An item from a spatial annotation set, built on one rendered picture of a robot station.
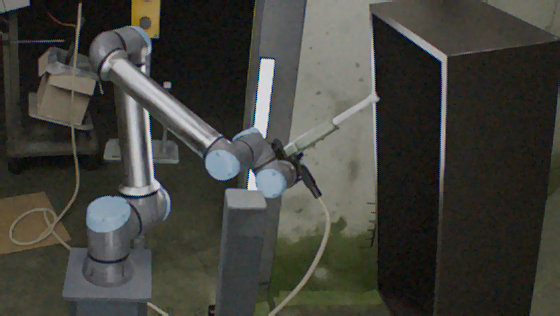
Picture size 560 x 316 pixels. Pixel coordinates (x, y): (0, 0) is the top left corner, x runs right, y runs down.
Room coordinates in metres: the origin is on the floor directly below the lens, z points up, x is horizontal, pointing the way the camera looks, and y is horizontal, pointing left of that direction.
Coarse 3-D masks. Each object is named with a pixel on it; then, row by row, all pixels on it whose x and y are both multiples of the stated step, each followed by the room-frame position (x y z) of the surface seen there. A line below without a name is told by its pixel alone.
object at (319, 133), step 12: (372, 96) 2.08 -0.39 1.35; (360, 108) 2.09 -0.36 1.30; (336, 120) 2.10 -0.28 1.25; (312, 132) 2.10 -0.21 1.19; (324, 132) 2.09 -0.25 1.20; (300, 144) 2.10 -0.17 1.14; (312, 144) 2.09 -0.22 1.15; (288, 156) 2.11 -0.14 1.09; (312, 180) 2.07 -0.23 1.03; (312, 192) 2.06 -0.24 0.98
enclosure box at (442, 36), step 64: (448, 0) 2.18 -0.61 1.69; (384, 64) 2.23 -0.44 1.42; (448, 64) 1.63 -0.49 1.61; (512, 64) 1.67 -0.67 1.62; (384, 128) 2.24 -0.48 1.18; (448, 128) 1.64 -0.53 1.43; (512, 128) 1.68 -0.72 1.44; (384, 192) 2.25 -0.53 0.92; (448, 192) 1.65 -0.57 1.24; (512, 192) 1.70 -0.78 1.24; (384, 256) 2.27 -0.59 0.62; (448, 256) 1.66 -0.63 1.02; (512, 256) 1.71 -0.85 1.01
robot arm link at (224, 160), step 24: (96, 48) 1.98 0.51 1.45; (120, 48) 1.99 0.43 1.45; (96, 72) 1.95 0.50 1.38; (120, 72) 1.92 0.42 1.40; (144, 96) 1.87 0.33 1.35; (168, 96) 1.87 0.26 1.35; (168, 120) 1.82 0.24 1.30; (192, 120) 1.81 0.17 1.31; (192, 144) 1.77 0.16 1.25; (216, 144) 1.75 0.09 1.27; (240, 144) 1.78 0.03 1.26; (216, 168) 1.71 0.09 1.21; (240, 168) 1.73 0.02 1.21
